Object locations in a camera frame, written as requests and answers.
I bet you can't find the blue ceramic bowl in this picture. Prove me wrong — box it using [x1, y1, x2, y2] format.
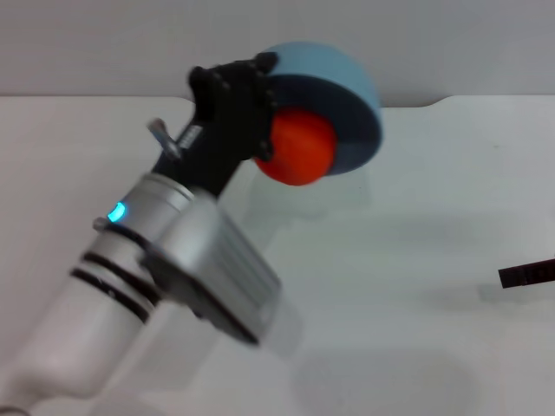
[259, 42, 385, 178]

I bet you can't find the left arm cable with connector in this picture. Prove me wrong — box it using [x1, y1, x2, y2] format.
[146, 119, 183, 162]

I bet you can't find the left wrist camera housing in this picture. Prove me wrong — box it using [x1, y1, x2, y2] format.
[138, 201, 283, 348]

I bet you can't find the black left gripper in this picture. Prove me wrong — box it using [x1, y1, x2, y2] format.
[155, 51, 278, 198]

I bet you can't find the orange fruit with stem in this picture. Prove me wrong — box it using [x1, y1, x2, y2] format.
[253, 107, 338, 187]

